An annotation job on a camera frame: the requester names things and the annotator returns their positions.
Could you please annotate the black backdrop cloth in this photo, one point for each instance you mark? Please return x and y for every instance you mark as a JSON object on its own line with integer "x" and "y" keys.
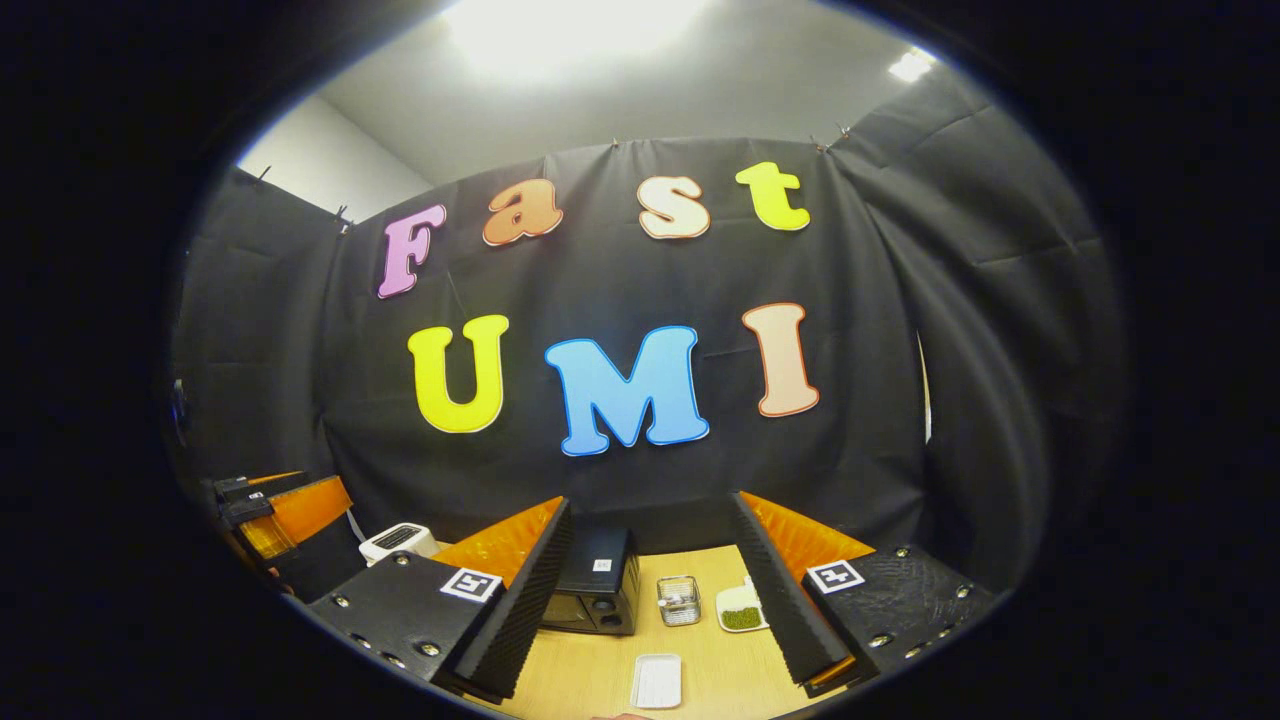
{"x": 620, "y": 480}

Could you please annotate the small ceiling light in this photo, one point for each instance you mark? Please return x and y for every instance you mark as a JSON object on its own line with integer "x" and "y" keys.
{"x": 911, "y": 66}

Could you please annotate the black electric oven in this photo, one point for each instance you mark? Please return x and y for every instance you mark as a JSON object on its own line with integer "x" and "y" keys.
{"x": 598, "y": 585}

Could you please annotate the white divided plate of beans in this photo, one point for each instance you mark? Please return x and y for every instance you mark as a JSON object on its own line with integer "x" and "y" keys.
{"x": 738, "y": 612}

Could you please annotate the large ceiling light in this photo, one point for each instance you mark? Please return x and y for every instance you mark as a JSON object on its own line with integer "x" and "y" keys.
{"x": 575, "y": 25}

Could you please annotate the white toaster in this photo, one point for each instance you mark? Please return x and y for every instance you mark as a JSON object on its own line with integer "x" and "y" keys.
{"x": 395, "y": 542}

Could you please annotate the white rectangular plate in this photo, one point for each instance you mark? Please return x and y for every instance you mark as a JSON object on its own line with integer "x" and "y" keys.
{"x": 657, "y": 682}

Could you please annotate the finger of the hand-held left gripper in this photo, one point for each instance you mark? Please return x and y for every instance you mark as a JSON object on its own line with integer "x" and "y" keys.
{"x": 305, "y": 510}
{"x": 255, "y": 482}

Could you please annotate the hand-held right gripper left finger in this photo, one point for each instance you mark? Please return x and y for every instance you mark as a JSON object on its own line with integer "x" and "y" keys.
{"x": 525, "y": 600}

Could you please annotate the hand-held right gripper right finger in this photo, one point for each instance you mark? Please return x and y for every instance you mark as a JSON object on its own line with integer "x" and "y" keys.
{"x": 775, "y": 600}

